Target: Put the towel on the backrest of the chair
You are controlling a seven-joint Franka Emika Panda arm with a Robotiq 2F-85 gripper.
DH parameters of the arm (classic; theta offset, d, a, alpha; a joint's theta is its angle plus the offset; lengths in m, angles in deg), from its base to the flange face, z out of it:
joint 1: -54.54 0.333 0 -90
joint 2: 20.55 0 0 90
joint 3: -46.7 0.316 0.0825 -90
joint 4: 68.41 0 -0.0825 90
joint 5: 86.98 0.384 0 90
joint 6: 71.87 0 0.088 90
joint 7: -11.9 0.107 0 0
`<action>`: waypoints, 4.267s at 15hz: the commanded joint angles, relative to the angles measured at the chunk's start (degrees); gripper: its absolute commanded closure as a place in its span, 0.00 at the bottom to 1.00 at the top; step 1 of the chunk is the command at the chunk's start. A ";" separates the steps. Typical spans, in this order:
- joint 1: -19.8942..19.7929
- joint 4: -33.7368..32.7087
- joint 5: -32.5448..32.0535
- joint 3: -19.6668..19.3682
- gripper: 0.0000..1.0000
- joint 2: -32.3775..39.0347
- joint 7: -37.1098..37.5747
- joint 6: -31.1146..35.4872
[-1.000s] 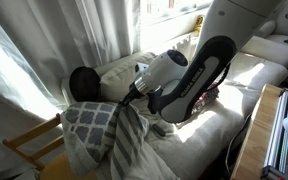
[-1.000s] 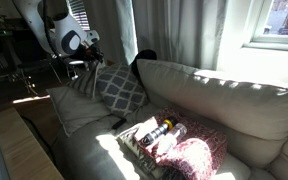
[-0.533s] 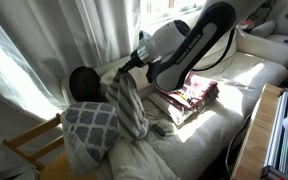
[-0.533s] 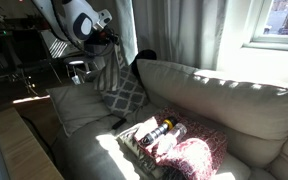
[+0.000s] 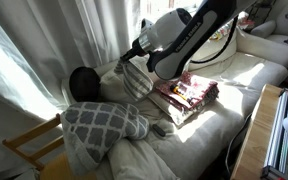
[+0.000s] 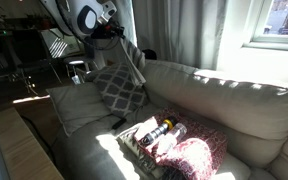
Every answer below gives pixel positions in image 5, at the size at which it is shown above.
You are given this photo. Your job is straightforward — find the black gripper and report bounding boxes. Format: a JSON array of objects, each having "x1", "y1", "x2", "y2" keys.
[{"x1": 119, "y1": 46, "x2": 140, "y2": 64}]

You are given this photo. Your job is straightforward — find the blue white striped towel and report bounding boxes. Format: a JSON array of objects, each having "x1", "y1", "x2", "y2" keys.
[{"x1": 113, "y1": 59, "x2": 155, "y2": 103}]

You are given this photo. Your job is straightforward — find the wooden chair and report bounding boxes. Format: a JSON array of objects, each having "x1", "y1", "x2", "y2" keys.
[{"x1": 2, "y1": 113, "x2": 98, "y2": 180}]

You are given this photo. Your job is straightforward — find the cream rectangular pillow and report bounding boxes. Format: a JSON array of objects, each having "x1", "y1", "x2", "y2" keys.
[{"x1": 98, "y1": 54, "x2": 172, "y2": 104}]

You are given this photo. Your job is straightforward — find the black round cushion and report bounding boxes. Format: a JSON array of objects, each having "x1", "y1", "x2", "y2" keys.
[{"x1": 68, "y1": 65, "x2": 102, "y2": 103}]

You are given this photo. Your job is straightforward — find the red floral folded cloth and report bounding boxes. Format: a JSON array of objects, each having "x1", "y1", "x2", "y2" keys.
[{"x1": 154, "y1": 70, "x2": 220, "y2": 113}]

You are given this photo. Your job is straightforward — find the white curtain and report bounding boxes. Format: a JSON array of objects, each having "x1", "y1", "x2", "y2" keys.
[{"x1": 0, "y1": 0, "x2": 142, "y2": 174}]

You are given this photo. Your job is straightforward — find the black remote control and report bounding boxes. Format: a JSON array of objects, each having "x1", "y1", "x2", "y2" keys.
[{"x1": 151, "y1": 123, "x2": 167, "y2": 138}]

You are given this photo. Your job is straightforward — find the grey white lattice pillow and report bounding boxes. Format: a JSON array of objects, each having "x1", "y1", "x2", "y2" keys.
[{"x1": 59, "y1": 101, "x2": 151, "y2": 176}]

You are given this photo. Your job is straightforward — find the colourful printed cushion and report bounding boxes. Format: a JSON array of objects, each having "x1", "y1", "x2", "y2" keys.
[{"x1": 209, "y1": 11, "x2": 256, "y2": 43}]

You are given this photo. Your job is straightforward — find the beige fabric sofa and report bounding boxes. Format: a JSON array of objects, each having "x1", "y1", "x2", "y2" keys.
[{"x1": 60, "y1": 19, "x2": 288, "y2": 180}]

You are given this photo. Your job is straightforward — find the light wooden table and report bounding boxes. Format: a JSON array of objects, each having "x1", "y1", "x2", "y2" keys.
[{"x1": 230, "y1": 83, "x2": 288, "y2": 180}]

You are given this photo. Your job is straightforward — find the grey armchair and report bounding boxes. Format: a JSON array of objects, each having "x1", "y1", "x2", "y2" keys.
[{"x1": 250, "y1": 1, "x2": 288, "y2": 75}]

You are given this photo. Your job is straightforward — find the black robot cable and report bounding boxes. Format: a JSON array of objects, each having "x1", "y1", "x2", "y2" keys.
[{"x1": 189, "y1": 16, "x2": 240, "y2": 65}]

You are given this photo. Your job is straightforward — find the grey cable beside table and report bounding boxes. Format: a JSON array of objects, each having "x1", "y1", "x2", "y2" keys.
[{"x1": 224, "y1": 113, "x2": 252, "y2": 168}]

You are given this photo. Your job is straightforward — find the aluminium rail frame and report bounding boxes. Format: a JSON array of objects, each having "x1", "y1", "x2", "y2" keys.
[{"x1": 260, "y1": 89, "x2": 288, "y2": 180}]

